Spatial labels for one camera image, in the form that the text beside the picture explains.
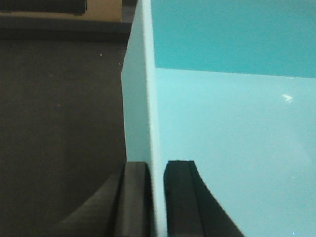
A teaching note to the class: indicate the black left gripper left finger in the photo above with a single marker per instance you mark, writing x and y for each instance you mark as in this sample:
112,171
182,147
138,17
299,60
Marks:
121,207

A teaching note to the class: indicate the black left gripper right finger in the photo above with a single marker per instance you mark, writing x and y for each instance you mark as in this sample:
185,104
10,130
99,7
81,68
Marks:
192,210

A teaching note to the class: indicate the light cyan plastic bin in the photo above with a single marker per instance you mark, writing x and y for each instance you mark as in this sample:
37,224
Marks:
230,85

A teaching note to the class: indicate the black conveyor belt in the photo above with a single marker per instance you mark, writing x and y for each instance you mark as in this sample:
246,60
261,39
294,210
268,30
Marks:
61,120

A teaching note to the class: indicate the large cardboard box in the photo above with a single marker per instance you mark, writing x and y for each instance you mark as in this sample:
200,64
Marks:
97,10

